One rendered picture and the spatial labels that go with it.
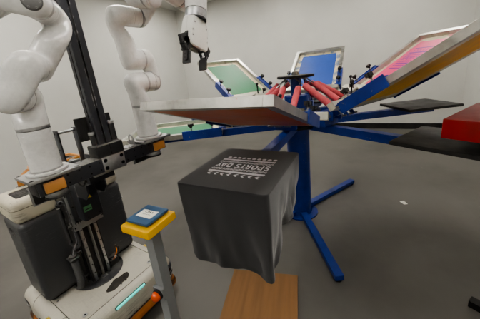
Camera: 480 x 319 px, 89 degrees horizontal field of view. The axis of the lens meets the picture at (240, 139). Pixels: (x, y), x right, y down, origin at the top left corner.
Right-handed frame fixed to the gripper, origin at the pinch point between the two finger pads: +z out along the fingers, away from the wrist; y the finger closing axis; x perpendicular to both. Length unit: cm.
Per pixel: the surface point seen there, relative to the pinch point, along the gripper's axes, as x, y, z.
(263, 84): -51, -198, -36
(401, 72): 68, -66, -6
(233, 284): -23, -77, 126
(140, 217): -15, 10, 53
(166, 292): -12, 0, 84
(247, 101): 19.1, -2.4, 13.6
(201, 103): 1.0, -2.7, 13.2
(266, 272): 17, -28, 82
